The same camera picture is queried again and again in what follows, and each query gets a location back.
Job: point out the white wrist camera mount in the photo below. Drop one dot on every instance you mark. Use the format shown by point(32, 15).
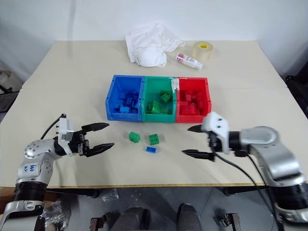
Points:
point(66, 130)
point(217, 127)

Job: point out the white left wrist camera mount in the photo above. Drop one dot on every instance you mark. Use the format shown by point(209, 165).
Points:
point(66, 130)

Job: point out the dark rounded shape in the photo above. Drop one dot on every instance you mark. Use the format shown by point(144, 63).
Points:
point(188, 216)
point(131, 220)

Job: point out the small white pink bottle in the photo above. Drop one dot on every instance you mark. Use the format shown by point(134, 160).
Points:
point(188, 60)

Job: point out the small clear plastic bag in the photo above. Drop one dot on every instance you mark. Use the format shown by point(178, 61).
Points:
point(110, 195)

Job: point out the crumpled white cloth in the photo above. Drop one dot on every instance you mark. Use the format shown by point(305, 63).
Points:
point(146, 43)

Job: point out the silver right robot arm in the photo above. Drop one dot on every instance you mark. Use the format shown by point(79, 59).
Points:
point(272, 154)

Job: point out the light blue toy block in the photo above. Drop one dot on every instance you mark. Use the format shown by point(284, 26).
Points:
point(124, 109)

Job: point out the dark blue toy block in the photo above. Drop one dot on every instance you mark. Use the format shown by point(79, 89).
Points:
point(134, 108)
point(128, 97)

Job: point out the white tape strip on bins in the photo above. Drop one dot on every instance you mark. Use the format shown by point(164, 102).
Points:
point(173, 84)

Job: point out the red plastic bin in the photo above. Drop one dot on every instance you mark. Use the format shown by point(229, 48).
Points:
point(207, 96)

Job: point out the brown wooden stand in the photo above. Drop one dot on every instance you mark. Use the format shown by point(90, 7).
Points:
point(101, 222)
point(227, 220)

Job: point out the blue plastic bin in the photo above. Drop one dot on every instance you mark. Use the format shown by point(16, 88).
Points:
point(113, 96)

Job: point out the small flat blue block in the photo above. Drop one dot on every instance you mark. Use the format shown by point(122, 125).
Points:
point(151, 149)

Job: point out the small green toy block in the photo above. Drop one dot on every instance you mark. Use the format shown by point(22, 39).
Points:
point(163, 111)

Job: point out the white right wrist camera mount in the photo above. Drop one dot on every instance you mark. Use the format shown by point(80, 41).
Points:
point(217, 127)

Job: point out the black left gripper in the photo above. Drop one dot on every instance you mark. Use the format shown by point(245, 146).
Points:
point(78, 144)

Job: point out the large red toy block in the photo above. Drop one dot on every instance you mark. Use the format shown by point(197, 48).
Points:
point(187, 110)

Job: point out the clear packing tape roll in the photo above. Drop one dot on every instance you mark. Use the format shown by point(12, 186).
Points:
point(204, 50)

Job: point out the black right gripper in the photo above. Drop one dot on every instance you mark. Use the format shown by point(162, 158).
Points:
point(215, 144)

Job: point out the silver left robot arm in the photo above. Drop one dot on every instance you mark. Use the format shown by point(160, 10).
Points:
point(36, 154)

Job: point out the green plastic bin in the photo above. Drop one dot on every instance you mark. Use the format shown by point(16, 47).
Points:
point(154, 84)

